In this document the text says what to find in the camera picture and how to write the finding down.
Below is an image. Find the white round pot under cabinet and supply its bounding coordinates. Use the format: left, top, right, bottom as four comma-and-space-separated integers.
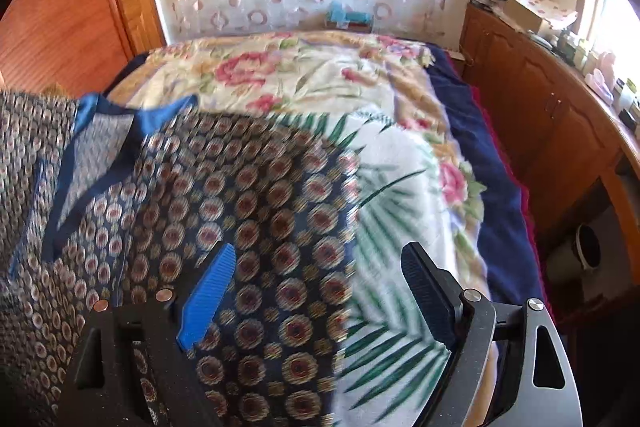
546, 225, 602, 284

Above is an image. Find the floral bed quilt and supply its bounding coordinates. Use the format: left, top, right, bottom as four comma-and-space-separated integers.
110, 31, 487, 289

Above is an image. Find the gold patterned pillow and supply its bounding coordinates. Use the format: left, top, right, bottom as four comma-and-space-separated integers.
41, 82, 70, 98

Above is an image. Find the cardboard box on sideboard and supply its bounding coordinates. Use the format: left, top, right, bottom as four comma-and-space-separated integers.
502, 0, 578, 35

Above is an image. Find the pink figurine on sideboard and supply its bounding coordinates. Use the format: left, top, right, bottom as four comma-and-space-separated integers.
584, 51, 615, 106

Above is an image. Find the navy blue bed blanket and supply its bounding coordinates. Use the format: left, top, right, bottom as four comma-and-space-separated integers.
107, 31, 544, 304

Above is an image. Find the wooden sideboard cabinet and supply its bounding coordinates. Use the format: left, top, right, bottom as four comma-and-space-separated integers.
459, 3, 639, 294

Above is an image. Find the navy patterned silk pajama top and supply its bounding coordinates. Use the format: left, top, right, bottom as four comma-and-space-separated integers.
1, 91, 359, 426

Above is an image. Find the window with wooden frame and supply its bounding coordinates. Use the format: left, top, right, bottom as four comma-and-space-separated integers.
578, 0, 639, 82

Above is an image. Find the box with blue items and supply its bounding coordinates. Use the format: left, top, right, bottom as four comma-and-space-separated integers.
324, 2, 373, 34

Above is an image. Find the palm leaf print sheet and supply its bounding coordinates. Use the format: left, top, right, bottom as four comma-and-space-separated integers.
275, 107, 459, 426

